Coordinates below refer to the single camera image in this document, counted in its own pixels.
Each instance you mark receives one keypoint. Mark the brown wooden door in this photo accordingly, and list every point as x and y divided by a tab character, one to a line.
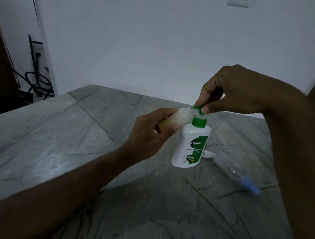
6	83

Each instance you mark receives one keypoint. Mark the small clear bottle blue cap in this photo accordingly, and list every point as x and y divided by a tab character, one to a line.
226	165

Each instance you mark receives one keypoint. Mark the white spray cap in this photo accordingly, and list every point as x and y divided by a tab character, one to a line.
209	154

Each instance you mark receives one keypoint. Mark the white wall switch plate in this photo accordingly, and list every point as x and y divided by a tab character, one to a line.
237	3

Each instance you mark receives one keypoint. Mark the person's left hand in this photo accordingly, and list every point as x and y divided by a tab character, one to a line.
142	142

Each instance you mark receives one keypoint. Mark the person's left forearm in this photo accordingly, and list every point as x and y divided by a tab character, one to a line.
64	197

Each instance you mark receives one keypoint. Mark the person's right hand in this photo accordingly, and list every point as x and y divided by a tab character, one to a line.
246	91

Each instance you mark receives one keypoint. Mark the dark box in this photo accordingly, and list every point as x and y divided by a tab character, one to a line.
25	96

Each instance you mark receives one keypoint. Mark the small clear bottle red label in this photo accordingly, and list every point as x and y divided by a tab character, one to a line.
183	115

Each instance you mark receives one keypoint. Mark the white green hand sanitizer bottle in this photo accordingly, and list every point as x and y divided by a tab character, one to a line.
189	155

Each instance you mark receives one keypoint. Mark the person's right forearm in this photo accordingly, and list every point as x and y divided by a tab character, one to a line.
295	157

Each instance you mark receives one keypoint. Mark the dark brown wooden panel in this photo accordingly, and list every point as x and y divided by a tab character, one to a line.
312	93

